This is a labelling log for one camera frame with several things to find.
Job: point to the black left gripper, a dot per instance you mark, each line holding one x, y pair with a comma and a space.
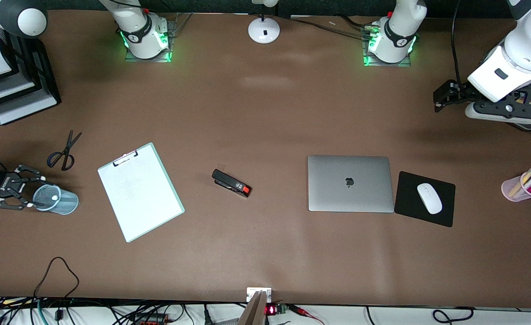
460, 94

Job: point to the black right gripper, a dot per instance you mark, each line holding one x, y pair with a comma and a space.
6, 184

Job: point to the silver grey laptop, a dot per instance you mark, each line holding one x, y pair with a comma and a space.
328, 189

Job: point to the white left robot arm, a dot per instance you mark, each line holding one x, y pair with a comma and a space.
394, 40

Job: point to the light blue mesh cup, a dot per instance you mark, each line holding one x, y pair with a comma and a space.
67, 203

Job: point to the black mesh document tray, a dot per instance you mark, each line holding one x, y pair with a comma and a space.
46, 85

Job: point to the white computer mouse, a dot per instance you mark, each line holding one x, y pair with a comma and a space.
429, 198

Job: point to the pink mesh pen cup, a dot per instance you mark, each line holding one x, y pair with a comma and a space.
511, 187

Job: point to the yellow highlighter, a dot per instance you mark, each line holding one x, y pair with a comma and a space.
520, 183

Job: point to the black mouse pad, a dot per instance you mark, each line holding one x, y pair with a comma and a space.
405, 198

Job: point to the mint green clipboard with paper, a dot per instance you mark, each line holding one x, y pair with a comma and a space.
148, 207

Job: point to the black orange usb hub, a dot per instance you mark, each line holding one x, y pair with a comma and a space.
150, 319

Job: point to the white round lamp base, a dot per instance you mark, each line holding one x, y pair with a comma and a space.
264, 31

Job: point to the black stapler with red end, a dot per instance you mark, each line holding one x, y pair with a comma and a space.
229, 181

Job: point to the circuit board with red display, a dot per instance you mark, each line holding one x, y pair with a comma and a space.
271, 310

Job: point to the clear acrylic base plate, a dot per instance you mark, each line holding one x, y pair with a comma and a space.
148, 60
387, 64

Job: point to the aluminium camera post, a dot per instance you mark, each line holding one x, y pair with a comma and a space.
254, 311

